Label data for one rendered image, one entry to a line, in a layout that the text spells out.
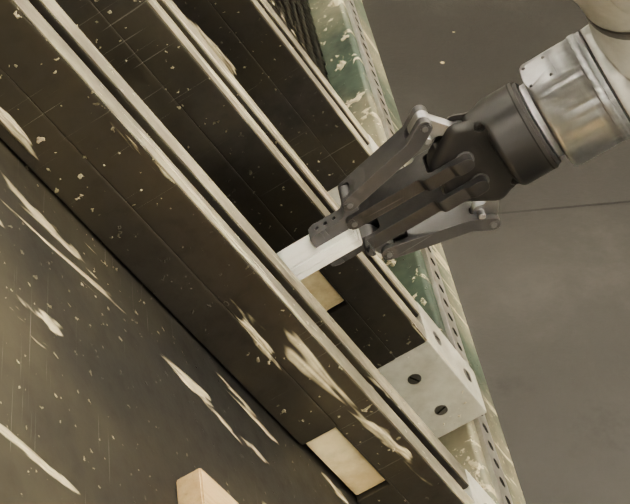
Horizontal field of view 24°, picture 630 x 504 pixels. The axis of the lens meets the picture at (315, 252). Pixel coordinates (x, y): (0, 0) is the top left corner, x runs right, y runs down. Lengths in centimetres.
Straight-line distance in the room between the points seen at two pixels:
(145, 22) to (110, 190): 23
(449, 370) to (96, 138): 59
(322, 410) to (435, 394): 35
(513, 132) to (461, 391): 44
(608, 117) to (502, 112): 8
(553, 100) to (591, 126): 3
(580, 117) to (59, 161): 38
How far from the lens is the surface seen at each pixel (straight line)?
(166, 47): 119
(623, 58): 107
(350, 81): 205
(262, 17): 153
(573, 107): 109
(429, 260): 172
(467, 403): 148
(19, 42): 92
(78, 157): 97
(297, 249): 117
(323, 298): 136
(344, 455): 118
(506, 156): 110
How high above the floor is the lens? 197
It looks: 38 degrees down
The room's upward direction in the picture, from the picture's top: straight up
